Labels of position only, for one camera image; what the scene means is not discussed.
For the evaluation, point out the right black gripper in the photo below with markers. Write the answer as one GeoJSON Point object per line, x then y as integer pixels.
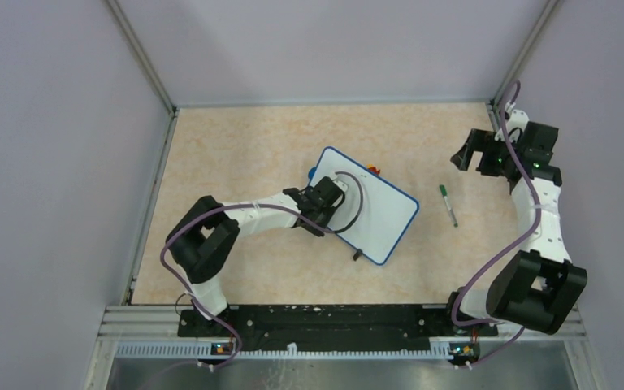
{"type": "Point", "coordinates": [479, 140]}

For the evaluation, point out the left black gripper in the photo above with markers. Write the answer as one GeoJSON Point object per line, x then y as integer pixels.
{"type": "Point", "coordinates": [329, 213]}

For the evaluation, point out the green-capped whiteboard marker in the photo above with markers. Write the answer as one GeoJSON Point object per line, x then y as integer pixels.
{"type": "Point", "coordinates": [448, 205]}

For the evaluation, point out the blue-framed whiteboard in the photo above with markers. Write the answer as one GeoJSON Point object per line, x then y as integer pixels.
{"type": "Point", "coordinates": [379, 211]}

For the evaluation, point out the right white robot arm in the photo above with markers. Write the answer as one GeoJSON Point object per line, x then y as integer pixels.
{"type": "Point", "coordinates": [540, 285]}

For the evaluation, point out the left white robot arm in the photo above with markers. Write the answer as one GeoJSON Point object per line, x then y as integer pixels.
{"type": "Point", "coordinates": [202, 240]}

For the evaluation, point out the red yellow toy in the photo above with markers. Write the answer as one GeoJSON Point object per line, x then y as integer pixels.
{"type": "Point", "coordinates": [373, 169]}

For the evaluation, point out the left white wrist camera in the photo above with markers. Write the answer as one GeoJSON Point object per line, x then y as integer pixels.
{"type": "Point", "coordinates": [341, 185]}

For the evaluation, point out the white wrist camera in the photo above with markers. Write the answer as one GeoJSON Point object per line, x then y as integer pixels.
{"type": "Point", "coordinates": [341, 185]}
{"type": "Point", "coordinates": [516, 124]}

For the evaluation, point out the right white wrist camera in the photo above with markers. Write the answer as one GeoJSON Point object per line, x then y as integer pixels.
{"type": "Point", "coordinates": [516, 124]}

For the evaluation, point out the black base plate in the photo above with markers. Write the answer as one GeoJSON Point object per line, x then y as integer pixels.
{"type": "Point", "coordinates": [429, 320]}

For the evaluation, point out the aluminium frame rail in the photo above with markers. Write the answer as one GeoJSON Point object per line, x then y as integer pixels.
{"type": "Point", "coordinates": [138, 347]}

